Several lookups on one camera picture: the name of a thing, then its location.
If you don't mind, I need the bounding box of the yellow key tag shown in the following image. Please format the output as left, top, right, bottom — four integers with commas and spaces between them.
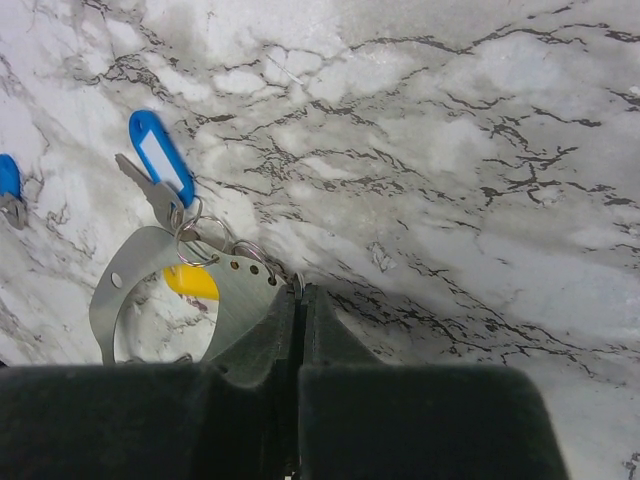
163, 264, 219, 301

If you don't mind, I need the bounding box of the blue tag key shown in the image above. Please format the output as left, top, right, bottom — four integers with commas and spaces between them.
115, 110, 196, 233

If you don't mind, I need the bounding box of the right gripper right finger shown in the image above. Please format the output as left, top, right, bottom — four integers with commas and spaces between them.
298, 287, 568, 479

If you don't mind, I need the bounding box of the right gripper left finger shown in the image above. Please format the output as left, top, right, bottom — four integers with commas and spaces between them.
1, 288, 300, 479

